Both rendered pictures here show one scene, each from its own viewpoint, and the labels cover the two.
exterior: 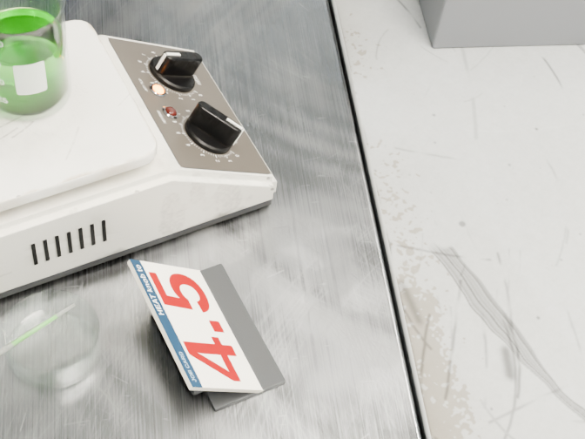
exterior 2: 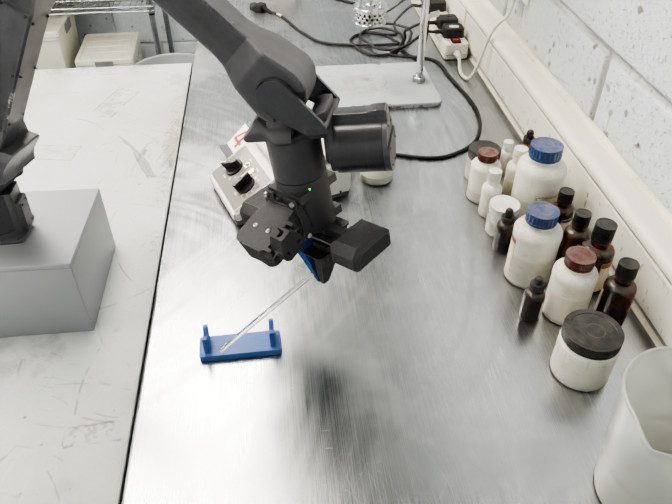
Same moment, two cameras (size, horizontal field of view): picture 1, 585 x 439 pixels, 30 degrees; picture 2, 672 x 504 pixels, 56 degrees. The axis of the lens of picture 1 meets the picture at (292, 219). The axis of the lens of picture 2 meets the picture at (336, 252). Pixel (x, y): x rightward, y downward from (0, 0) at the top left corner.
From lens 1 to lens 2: 1.32 m
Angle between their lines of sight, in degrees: 87
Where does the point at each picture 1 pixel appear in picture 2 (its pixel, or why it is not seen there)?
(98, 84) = not seen: hidden behind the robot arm
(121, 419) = not seen: hidden behind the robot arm
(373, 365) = (189, 151)
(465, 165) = (127, 201)
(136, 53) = (259, 183)
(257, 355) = (227, 149)
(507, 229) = (122, 183)
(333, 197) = (187, 190)
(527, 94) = not seen: hidden behind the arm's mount
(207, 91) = (231, 191)
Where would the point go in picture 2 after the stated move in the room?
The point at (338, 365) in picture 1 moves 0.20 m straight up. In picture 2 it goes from (201, 150) to (184, 43)
